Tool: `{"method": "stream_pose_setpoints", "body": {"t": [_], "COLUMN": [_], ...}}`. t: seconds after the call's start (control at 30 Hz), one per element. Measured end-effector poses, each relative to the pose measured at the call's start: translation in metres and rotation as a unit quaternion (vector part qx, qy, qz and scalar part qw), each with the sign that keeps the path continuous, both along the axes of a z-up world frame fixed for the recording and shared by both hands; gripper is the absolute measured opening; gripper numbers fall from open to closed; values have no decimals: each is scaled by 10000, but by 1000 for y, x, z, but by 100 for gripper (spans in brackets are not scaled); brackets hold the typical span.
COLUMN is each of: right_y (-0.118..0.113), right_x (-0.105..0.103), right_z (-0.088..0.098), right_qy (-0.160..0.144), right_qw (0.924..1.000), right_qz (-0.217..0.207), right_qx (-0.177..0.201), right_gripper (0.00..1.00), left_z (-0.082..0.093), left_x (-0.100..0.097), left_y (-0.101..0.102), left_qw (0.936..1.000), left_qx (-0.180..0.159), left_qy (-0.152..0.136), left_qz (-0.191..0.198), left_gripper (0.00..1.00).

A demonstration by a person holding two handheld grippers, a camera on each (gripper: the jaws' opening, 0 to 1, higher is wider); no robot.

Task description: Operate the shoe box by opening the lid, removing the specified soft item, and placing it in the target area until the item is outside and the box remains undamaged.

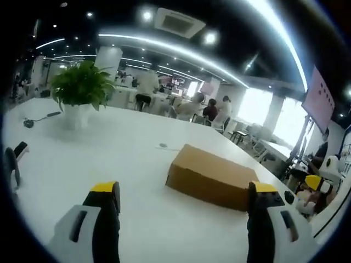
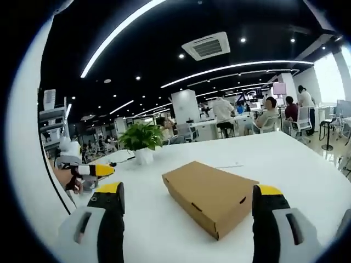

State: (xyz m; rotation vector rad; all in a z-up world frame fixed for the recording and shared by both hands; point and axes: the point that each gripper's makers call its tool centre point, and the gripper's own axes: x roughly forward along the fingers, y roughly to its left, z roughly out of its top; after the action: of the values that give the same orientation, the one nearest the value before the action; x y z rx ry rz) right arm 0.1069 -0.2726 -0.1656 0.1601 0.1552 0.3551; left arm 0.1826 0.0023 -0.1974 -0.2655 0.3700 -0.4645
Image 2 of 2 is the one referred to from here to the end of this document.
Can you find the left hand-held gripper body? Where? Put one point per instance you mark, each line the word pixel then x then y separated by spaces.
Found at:
pixel 68 150

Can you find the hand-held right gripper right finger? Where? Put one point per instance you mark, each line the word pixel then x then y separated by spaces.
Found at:
pixel 270 227

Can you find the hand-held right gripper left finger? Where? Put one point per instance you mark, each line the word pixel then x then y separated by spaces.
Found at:
pixel 109 224

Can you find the brown cardboard shoe box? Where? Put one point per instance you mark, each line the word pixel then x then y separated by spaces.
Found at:
pixel 211 191

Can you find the person's left hand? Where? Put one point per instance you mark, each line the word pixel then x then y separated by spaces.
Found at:
pixel 74 184

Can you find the grey storage shelf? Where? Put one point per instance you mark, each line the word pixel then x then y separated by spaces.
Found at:
pixel 53 117

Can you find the white plant pot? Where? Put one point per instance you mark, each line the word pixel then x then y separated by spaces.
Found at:
pixel 143 156

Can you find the green potted plant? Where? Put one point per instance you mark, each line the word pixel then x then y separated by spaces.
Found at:
pixel 141 135

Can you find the white office chair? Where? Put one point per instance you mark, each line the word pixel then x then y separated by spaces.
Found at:
pixel 301 120
pixel 270 124

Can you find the white square pillar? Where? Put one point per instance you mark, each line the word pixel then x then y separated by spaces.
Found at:
pixel 186 107

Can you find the black bar stool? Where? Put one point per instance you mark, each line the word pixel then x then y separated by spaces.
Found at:
pixel 326 131

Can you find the long ceiling light strip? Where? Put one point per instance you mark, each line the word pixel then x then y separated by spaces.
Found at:
pixel 118 35
pixel 235 69

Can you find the pink monitor screen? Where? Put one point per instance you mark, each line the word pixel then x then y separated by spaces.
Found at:
pixel 279 88

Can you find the white ceiling air vent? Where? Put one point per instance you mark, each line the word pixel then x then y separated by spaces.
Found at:
pixel 206 46

